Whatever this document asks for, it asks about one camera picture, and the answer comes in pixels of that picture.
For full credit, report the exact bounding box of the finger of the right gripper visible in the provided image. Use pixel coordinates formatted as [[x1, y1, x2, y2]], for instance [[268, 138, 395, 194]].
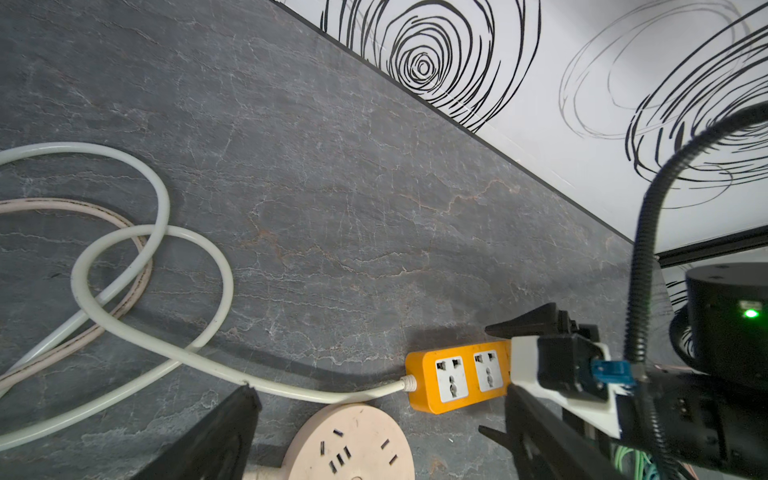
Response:
[[484, 302, 576, 339]]

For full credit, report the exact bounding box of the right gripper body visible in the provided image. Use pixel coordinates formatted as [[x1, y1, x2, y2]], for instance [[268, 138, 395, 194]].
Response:
[[563, 323, 767, 479]]

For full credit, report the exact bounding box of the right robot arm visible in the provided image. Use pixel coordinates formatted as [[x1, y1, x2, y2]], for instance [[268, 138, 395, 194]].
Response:
[[481, 262, 767, 479]]

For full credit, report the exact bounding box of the round pink power strip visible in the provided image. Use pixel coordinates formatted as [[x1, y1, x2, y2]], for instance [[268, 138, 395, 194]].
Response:
[[242, 403, 416, 480]]

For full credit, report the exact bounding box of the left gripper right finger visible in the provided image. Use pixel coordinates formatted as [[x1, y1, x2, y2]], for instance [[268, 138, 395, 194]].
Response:
[[478, 384, 622, 479]]

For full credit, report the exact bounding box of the orange power strip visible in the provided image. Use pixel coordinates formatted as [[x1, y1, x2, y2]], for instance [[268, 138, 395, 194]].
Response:
[[405, 341, 510, 415]]

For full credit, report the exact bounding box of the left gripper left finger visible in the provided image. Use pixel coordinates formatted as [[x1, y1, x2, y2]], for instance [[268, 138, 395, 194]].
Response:
[[134, 386, 261, 480]]

